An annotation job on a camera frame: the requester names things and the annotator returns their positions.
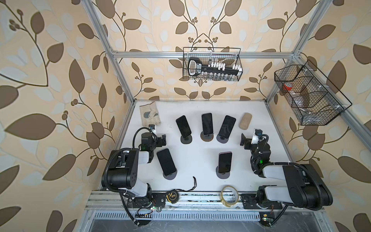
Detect phone with green case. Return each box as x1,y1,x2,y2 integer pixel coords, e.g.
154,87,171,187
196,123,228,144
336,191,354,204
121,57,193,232
157,148,177,176

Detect phone with purple case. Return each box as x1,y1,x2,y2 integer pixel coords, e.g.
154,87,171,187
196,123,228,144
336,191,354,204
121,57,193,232
218,152,232,173

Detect grey phone stand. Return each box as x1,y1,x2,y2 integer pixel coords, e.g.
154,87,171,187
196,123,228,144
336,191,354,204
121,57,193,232
162,169,177,180

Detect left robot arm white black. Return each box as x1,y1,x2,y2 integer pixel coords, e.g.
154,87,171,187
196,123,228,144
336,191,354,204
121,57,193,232
101,124,166,202

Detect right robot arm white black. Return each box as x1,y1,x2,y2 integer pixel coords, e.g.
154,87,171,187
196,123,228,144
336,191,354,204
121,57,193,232
240,129,333,211

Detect dark grey back stand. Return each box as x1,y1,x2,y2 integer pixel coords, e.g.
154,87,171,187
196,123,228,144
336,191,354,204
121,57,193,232
180,135,193,145

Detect back left black phone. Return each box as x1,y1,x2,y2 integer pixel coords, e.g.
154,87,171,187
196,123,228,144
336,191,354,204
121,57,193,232
176,115,192,138

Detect black phone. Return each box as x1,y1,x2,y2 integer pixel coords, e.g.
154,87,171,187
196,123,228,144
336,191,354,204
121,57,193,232
176,115,192,138
218,115,236,139
202,113,214,136

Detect lilac back right stand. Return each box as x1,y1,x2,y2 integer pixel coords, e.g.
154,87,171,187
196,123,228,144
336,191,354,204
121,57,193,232
216,134,229,144

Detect back right black phone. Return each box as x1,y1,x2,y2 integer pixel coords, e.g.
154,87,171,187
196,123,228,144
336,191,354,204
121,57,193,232
218,115,236,139

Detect back middle black phone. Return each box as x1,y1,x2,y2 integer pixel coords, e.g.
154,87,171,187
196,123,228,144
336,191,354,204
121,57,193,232
202,113,214,136

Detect beige work glove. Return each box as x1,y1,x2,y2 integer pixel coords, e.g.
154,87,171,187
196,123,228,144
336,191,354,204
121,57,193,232
139,101,161,127

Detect beige oval sponge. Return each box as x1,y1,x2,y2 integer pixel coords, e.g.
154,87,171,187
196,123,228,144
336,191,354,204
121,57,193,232
239,113,252,130

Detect black yellow tape measure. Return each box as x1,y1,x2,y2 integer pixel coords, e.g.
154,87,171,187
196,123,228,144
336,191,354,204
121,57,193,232
166,189,179,204

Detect clear tape roll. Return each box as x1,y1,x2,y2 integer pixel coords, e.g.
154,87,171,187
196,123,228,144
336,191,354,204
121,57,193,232
220,186,240,207

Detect black tool in basket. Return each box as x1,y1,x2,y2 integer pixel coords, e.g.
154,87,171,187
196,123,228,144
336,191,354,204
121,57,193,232
184,57,243,79

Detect black strap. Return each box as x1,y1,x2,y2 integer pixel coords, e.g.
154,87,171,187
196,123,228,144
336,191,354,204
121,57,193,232
176,176,198,192

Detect right wire basket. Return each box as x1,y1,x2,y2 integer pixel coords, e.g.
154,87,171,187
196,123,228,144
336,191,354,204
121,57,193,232
274,60,352,126

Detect wire basket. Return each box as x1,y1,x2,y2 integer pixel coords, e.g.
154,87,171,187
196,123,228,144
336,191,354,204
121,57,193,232
183,46,243,82
274,60,352,126

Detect aluminium front rail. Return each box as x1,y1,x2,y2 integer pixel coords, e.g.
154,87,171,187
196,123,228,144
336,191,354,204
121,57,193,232
85,191,281,213

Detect back wire basket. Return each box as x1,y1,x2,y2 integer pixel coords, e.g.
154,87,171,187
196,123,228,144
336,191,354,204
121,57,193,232
183,46,243,82

